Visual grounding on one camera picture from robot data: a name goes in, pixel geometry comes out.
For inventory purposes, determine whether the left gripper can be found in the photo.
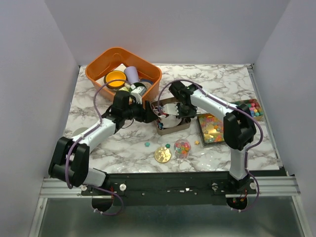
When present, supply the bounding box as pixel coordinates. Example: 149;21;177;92
123;98;159;123

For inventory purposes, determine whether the tin of lollipops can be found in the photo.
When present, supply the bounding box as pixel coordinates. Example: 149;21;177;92
151;98;191;136

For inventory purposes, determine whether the steel scoop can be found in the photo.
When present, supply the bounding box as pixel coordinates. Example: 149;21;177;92
160;115;182;129

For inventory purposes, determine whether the gold tin of translucent candies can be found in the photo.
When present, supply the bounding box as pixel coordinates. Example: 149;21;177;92
197;114;225;147

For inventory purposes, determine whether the clear glass jar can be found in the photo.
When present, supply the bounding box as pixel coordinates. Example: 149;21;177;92
174;139;191;158

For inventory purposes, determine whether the gold jar lid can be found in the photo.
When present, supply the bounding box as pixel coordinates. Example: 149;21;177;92
154;147;172;163

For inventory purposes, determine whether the gold tin of pastel candies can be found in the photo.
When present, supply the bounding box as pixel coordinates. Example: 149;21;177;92
232;99;264;121

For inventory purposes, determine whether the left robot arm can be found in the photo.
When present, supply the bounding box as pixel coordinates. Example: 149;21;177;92
48;91;158;195

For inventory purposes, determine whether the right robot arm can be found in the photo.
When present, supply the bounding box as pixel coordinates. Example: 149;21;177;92
169;80;256;194

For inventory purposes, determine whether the floral patterned cup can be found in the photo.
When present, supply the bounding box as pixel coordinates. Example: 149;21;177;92
140;79;154;90

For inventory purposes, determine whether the lavender cup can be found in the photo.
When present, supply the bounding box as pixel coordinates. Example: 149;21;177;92
124;66;139;84

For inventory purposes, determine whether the orange-lined dark bowl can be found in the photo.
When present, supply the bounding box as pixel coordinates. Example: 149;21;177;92
104;71;127;89

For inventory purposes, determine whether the orange plastic bin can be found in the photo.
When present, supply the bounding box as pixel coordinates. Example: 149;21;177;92
85;47;162;101

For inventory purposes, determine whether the white teacup red handle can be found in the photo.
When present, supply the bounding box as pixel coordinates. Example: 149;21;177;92
71;127;88;137

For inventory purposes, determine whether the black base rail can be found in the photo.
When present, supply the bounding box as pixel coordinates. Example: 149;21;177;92
82;171;256;211

